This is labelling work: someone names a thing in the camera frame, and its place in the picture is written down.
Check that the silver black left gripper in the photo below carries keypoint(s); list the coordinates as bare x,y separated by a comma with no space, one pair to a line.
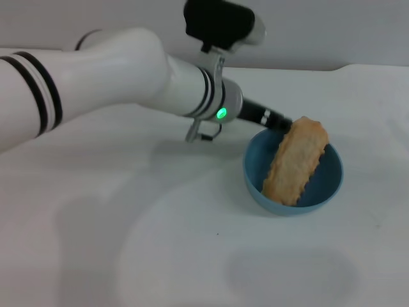
238,107

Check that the orange ridged bread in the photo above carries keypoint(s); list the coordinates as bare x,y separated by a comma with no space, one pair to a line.
295,163

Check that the blue bowl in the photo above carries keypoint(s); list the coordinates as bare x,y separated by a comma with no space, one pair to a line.
255,172

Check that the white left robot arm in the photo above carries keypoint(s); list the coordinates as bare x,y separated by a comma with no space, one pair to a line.
112,80

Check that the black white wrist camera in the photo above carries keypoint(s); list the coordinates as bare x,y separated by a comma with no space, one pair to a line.
220,22

